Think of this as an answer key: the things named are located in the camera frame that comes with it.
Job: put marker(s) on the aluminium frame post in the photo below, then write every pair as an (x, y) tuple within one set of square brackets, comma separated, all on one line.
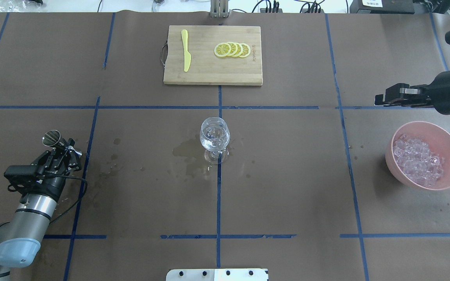
[(219, 9)]

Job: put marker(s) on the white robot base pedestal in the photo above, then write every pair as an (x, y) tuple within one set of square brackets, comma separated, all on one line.
[(234, 274)]

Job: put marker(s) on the steel double jigger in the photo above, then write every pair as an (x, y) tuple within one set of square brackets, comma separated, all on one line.
[(54, 139)]

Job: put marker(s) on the pink bowl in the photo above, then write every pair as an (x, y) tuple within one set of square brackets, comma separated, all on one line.
[(439, 141)]

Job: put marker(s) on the plastic bag with black parts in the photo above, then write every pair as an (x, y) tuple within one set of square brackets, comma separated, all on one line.
[(21, 5)]

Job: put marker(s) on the clear wine glass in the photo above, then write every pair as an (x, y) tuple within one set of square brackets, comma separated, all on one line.
[(215, 137)]

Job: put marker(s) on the clear ice cube pile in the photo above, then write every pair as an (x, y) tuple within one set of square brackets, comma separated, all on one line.
[(417, 161)]

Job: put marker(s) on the bamboo cutting board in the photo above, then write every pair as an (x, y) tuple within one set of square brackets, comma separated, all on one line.
[(206, 68)]

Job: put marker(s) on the black power box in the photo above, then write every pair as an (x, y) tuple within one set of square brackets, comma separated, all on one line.
[(381, 7)]

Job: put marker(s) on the yellow plastic knife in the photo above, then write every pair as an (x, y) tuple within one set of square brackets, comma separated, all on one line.
[(186, 53)]

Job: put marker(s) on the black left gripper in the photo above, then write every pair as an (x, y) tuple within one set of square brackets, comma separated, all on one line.
[(52, 184)]

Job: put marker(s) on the lemon slice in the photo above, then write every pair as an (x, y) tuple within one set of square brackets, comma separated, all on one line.
[(245, 50), (222, 50), (234, 48), (239, 50)]

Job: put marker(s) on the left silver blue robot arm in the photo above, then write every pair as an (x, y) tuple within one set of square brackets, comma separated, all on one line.
[(20, 238)]

